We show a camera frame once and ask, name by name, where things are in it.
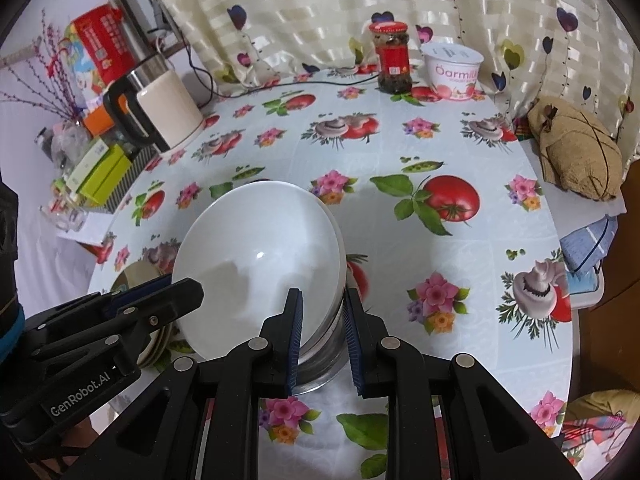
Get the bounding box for stainless steel bowl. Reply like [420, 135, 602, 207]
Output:
[293, 307, 348, 394]

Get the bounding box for beige plate with logo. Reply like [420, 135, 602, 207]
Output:
[111, 260, 174, 368]

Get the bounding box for white ceramic bowl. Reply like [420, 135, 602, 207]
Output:
[172, 181, 346, 362]

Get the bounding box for person's left hand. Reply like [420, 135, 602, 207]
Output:
[29, 417, 99, 479]

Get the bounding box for glass mug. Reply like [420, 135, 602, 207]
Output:
[39, 195, 87, 232]

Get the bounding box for green cardboard box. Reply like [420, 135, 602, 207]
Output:
[78, 144, 131, 206]

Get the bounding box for striped tray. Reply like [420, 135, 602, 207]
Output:
[102, 148, 157, 214]

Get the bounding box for floral fruit tablecloth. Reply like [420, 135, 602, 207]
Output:
[86, 64, 576, 480]

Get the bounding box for white flat box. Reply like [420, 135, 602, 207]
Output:
[65, 138, 110, 193]

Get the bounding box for orange box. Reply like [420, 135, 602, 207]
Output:
[82, 96, 115, 136]

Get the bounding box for white electric kettle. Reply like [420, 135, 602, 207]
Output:
[103, 53, 205, 153]

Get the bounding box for blue striped cloth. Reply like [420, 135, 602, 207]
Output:
[560, 216, 618, 274]

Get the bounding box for purple flower branches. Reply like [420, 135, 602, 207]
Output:
[1, 10, 85, 122]

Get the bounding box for red snack package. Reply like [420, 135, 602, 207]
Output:
[58, 3, 136, 101]

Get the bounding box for burlap sack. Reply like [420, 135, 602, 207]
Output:
[527, 96, 624, 202]

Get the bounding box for red-lidded sauce jar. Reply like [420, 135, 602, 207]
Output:
[369, 22, 412, 94]

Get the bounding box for white yogurt tub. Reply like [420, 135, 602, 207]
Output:
[421, 42, 484, 101]

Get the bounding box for heart pattern curtain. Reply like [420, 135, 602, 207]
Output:
[160, 0, 639, 162]

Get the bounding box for black power cable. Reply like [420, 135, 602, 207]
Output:
[150, 24, 381, 106]

